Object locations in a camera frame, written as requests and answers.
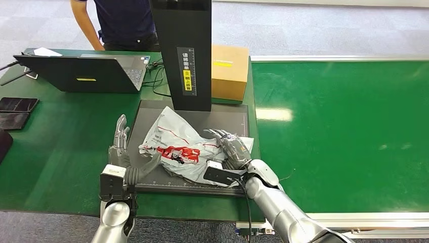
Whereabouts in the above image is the aluminium conveyor frame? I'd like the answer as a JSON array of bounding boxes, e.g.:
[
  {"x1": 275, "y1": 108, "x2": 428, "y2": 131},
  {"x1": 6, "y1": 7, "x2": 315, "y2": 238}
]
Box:
[{"x1": 234, "y1": 55, "x2": 429, "y2": 239}]

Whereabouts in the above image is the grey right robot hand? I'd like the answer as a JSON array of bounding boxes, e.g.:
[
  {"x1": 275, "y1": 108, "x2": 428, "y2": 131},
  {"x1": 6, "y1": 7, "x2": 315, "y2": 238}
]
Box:
[{"x1": 204, "y1": 129, "x2": 252, "y2": 171}]

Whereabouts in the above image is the black container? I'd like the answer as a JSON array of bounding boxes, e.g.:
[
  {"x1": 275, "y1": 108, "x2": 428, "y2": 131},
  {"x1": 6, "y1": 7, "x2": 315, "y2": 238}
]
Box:
[{"x1": 0, "y1": 130, "x2": 14, "y2": 165}]

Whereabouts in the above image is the black weighing platform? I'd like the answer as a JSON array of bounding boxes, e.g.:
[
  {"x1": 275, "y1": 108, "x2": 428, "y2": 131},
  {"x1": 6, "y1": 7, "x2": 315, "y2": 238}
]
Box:
[{"x1": 126, "y1": 99, "x2": 251, "y2": 198}]

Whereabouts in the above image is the white paper sheet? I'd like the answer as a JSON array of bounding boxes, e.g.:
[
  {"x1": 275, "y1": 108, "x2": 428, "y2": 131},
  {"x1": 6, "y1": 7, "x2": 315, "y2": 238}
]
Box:
[{"x1": 32, "y1": 47, "x2": 63, "y2": 57}]

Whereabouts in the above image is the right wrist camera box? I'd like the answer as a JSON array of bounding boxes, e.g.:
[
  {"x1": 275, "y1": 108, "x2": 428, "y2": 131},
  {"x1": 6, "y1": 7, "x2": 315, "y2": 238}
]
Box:
[{"x1": 203, "y1": 160, "x2": 243, "y2": 186}]

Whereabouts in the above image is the black scanner column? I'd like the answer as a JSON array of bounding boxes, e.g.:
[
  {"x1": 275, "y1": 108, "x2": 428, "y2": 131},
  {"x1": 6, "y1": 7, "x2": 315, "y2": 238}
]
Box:
[{"x1": 149, "y1": 0, "x2": 213, "y2": 112}]

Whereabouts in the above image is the brown cardboard box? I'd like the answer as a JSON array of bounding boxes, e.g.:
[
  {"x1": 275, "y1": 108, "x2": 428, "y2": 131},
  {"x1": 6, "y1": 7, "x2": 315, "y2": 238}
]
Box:
[{"x1": 210, "y1": 44, "x2": 250, "y2": 102}]

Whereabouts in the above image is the white red printed plastic package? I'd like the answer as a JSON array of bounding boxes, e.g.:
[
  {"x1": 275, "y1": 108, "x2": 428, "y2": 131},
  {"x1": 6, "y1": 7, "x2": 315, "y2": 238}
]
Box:
[{"x1": 139, "y1": 106, "x2": 254, "y2": 188}]

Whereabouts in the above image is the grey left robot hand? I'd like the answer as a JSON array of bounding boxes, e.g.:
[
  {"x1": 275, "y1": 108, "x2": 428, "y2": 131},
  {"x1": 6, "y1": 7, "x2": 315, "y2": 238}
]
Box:
[{"x1": 107, "y1": 114, "x2": 162, "y2": 185}]

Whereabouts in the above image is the person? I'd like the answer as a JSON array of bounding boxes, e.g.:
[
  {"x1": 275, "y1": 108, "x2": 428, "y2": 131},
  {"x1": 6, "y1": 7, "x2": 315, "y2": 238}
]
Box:
[{"x1": 70, "y1": 0, "x2": 161, "y2": 52}]

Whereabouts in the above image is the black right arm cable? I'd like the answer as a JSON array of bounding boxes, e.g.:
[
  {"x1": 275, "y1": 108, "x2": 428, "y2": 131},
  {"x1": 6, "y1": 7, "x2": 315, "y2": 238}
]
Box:
[{"x1": 234, "y1": 178, "x2": 253, "y2": 243}]

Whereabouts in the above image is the black laptop cable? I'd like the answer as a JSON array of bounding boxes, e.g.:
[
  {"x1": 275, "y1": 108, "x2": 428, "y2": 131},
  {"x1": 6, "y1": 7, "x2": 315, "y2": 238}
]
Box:
[{"x1": 0, "y1": 60, "x2": 31, "y2": 87}]

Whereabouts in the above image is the black laptop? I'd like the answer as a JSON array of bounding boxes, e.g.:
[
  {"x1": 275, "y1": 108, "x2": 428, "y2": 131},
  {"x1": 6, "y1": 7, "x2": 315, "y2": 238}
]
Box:
[{"x1": 13, "y1": 54, "x2": 151, "y2": 94}]

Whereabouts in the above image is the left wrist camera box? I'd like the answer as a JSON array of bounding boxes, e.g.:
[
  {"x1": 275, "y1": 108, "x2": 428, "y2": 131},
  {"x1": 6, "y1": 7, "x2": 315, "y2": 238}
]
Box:
[{"x1": 99, "y1": 164, "x2": 127, "y2": 203}]

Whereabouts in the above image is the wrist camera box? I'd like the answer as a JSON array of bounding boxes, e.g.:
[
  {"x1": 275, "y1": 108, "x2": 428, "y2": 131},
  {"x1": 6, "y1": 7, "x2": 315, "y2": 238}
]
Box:
[
  {"x1": 99, "y1": 164, "x2": 127, "y2": 203},
  {"x1": 203, "y1": 160, "x2": 243, "y2": 186}
]

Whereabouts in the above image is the black cable bundle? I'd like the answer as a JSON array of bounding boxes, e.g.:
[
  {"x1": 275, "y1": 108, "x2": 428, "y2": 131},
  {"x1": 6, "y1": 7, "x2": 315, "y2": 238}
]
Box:
[{"x1": 142, "y1": 58, "x2": 173, "y2": 98}]

